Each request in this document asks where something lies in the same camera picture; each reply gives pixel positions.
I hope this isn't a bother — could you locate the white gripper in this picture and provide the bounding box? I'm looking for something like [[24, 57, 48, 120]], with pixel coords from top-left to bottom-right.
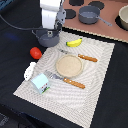
[[40, 0, 66, 30]]

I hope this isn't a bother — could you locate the yellow toy banana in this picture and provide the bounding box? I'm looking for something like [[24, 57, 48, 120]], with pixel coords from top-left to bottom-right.
[[66, 38, 82, 47]]

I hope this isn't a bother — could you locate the red toy tomato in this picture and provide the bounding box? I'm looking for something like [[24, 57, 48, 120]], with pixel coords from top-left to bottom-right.
[[30, 47, 42, 59]]

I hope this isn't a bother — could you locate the small blue milk carton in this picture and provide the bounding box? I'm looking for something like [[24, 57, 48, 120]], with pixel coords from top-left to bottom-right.
[[31, 74, 50, 94]]

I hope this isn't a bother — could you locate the grey two-handled pot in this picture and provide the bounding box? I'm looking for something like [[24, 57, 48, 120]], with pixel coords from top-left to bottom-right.
[[32, 29, 60, 47]]

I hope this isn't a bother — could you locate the dark grey saucepan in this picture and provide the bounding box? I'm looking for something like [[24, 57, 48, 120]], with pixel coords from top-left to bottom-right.
[[78, 6, 111, 26]]

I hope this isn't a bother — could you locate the round wooden plate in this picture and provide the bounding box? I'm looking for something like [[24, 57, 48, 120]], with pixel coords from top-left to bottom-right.
[[56, 54, 83, 78]]

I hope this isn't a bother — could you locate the pink toy stove board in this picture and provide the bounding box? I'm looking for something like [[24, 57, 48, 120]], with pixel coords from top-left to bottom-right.
[[64, 0, 128, 42]]

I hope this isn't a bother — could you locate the beige woven placemat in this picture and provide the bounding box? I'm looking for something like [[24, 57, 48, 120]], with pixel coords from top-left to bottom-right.
[[14, 32, 114, 128]]

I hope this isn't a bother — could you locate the beige bowl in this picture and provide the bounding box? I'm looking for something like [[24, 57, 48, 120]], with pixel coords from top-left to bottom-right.
[[119, 5, 128, 30]]

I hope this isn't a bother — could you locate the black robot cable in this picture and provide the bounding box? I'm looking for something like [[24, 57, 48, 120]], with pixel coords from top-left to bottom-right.
[[0, 13, 44, 33]]

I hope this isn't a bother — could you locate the wooden handled toy knife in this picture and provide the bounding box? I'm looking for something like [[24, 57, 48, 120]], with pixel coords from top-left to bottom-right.
[[59, 48, 99, 63]]

